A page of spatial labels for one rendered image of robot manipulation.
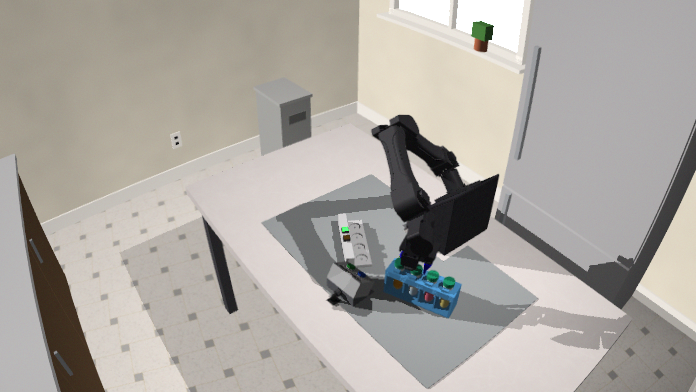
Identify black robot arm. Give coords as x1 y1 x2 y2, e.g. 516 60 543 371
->
371 115 481 271

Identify blue tube rack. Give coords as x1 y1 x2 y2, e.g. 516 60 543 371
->
383 258 462 318

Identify grey flat mat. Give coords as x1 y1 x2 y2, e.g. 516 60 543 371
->
261 174 538 389

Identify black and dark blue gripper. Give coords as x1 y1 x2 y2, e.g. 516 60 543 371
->
399 234 441 275

